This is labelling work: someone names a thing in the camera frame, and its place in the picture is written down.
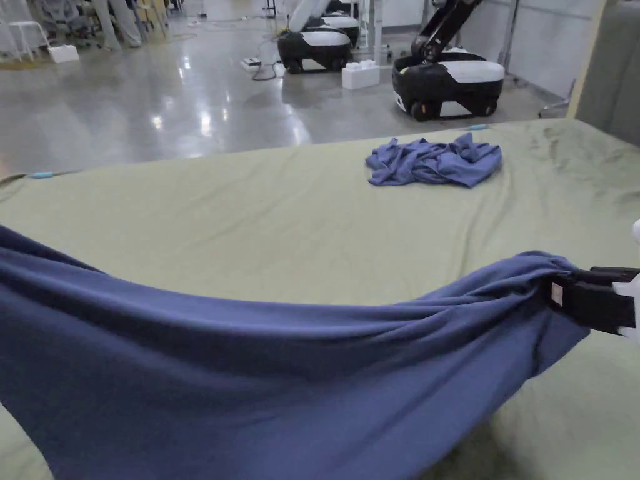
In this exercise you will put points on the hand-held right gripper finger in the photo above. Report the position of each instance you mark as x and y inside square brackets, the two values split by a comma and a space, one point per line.
[610, 276]
[595, 305]

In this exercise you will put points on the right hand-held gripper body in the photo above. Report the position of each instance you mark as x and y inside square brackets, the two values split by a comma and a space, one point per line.
[622, 288]

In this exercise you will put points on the dark blue shirt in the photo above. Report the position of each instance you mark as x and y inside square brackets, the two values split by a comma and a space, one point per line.
[210, 380]

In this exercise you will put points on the blue sheet clip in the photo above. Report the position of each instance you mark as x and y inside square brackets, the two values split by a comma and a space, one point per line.
[41, 175]
[479, 128]

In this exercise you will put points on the crumpled blue garment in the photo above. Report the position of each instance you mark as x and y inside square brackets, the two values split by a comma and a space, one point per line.
[440, 162]

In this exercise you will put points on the grey padded headboard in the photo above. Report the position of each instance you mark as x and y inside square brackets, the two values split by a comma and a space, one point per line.
[615, 65]

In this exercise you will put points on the black and white mobile robot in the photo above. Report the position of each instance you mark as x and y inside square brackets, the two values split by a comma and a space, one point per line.
[315, 47]
[450, 80]
[345, 24]

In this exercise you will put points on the bed with pale green sheet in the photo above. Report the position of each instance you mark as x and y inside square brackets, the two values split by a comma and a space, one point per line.
[280, 235]

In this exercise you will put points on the white power strip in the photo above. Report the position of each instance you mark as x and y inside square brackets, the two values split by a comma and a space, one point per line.
[251, 63]

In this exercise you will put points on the white flat box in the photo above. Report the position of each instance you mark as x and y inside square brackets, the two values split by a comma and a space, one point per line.
[65, 53]

